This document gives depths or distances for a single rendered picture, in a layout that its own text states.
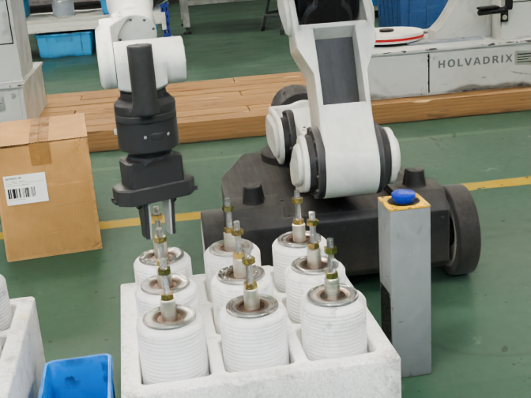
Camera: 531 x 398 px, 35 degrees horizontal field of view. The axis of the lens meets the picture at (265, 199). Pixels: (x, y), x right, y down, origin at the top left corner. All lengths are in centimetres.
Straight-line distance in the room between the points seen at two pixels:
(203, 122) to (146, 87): 203
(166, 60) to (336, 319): 43
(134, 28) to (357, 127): 52
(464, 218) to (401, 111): 153
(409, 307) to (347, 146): 33
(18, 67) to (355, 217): 187
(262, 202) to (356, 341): 62
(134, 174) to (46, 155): 94
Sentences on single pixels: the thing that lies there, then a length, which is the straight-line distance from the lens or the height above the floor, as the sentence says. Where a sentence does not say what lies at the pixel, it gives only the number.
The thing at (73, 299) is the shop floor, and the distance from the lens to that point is 194.
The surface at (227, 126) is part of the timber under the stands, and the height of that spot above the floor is 5.
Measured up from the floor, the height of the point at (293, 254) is 24.
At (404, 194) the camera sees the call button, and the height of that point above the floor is 33.
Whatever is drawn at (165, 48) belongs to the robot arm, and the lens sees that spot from 119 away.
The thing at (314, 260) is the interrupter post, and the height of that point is 26.
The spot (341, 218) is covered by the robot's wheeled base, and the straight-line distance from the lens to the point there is 174.
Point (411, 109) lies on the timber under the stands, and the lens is 330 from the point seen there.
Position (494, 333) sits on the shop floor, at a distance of 167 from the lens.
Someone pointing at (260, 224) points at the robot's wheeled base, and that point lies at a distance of 172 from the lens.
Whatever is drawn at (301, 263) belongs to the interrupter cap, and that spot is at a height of 25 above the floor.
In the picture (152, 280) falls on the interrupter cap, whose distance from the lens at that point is 132.
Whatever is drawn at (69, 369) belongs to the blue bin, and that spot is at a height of 10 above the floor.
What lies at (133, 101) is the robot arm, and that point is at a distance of 116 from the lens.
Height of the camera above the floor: 77
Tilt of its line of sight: 18 degrees down
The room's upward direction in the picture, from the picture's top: 4 degrees counter-clockwise
